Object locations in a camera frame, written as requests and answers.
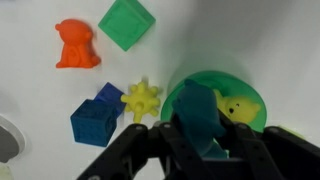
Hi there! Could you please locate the orange toy animal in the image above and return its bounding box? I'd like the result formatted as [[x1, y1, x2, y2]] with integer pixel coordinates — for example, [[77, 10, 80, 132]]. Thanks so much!
[[55, 19, 101, 68]]

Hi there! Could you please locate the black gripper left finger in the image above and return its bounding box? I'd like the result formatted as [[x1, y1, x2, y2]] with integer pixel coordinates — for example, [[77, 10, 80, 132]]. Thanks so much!
[[75, 121, 214, 180]]

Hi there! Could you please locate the yellow spiky toy ball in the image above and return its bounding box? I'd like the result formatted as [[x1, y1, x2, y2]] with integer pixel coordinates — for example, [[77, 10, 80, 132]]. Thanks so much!
[[120, 81, 161, 123]]

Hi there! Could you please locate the dark green toy teddy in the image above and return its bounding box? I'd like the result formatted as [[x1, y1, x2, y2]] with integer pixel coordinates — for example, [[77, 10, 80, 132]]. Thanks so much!
[[172, 79, 227, 158]]

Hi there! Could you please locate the green plastic bowl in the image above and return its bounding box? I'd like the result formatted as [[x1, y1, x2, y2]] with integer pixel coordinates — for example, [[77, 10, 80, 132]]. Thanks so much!
[[160, 71, 267, 132]]

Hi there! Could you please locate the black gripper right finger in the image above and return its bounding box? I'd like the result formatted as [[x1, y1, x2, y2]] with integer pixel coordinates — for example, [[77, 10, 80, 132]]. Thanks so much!
[[218, 113, 320, 180]]

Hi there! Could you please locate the yellow toy teddy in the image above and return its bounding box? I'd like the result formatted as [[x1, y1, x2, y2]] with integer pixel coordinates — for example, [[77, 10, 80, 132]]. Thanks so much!
[[213, 89, 261, 124]]

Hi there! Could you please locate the green toy cube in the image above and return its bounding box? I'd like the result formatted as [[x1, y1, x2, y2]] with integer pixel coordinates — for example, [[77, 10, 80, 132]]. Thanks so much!
[[98, 0, 156, 51]]

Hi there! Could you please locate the dark blue toy cube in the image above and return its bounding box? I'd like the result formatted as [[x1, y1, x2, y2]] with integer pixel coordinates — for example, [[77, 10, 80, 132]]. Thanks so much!
[[70, 82, 125, 147]]

